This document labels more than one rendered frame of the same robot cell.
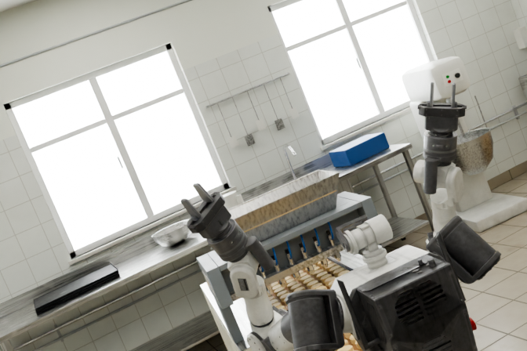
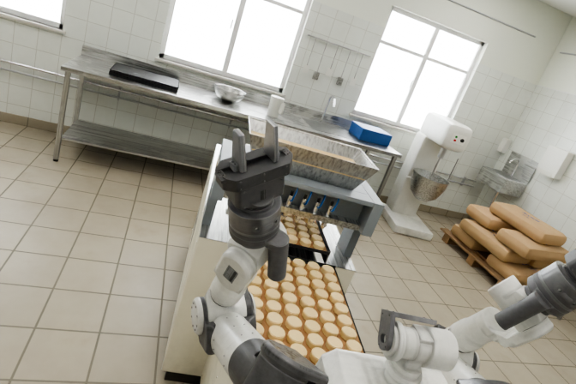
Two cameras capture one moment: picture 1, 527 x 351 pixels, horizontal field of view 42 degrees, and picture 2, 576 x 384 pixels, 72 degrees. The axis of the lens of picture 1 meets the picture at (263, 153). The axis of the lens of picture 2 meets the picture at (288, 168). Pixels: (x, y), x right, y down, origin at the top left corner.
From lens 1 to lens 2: 1.15 m
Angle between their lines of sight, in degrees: 13
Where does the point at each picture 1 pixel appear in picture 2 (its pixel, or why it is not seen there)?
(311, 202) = (339, 173)
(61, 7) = not seen: outside the picture
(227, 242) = (251, 225)
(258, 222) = not seen: hidden behind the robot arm
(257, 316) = (221, 297)
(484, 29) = (490, 123)
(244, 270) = (243, 267)
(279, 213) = (310, 163)
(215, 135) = (298, 56)
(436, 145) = (564, 293)
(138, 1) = not seen: outside the picture
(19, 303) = (107, 57)
